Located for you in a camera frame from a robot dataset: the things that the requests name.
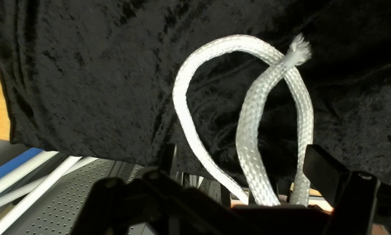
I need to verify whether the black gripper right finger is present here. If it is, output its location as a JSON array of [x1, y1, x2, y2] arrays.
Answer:
[[303, 144, 381, 235]]

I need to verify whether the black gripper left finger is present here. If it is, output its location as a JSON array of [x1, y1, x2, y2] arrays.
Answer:
[[69, 169, 231, 235]]

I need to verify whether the white braided rope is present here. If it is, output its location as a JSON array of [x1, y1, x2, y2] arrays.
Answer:
[[171, 33, 315, 208]]

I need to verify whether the grey perforated metal plate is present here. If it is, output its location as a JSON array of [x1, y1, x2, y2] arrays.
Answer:
[[2, 157, 160, 235]]

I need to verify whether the white plastic rod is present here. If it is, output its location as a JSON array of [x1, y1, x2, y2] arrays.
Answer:
[[0, 149, 58, 204], [0, 156, 98, 215]]

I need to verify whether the light metal rod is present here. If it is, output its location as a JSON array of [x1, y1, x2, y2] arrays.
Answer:
[[0, 156, 83, 235]]

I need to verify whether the blue strip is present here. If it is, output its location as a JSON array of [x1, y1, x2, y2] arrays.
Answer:
[[0, 147, 43, 189]]

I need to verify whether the black velvet tablecloth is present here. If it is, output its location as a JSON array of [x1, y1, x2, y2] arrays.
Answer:
[[0, 0, 391, 189]]

